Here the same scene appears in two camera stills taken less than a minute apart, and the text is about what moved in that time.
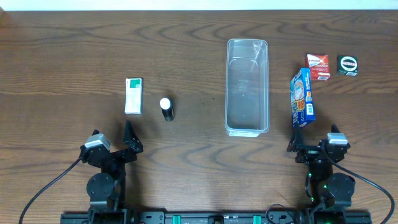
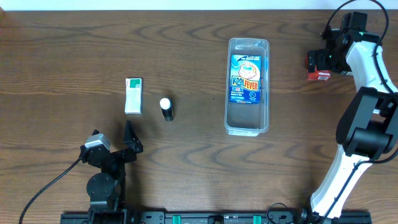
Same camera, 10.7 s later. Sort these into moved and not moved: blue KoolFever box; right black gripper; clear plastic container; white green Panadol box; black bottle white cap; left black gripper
Moved: right black gripper; blue KoolFever box
Not moved: left black gripper; clear plastic container; black bottle white cap; white green Panadol box
